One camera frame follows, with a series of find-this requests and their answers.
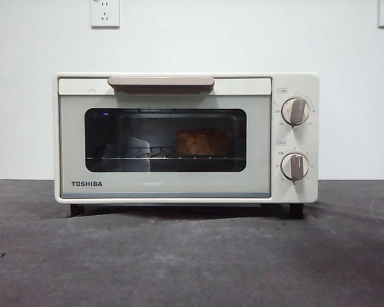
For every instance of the golden brown bread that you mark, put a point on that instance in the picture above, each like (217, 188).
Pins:
(201, 142)

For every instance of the cream white Toshiba toaster oven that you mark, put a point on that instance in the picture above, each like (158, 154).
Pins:
(294, 83)

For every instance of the cream timer knob, beige grip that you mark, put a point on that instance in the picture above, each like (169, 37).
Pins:
(295, 166)

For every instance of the cream temperature knob, beige grip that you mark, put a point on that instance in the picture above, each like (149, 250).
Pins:
(295, 111)

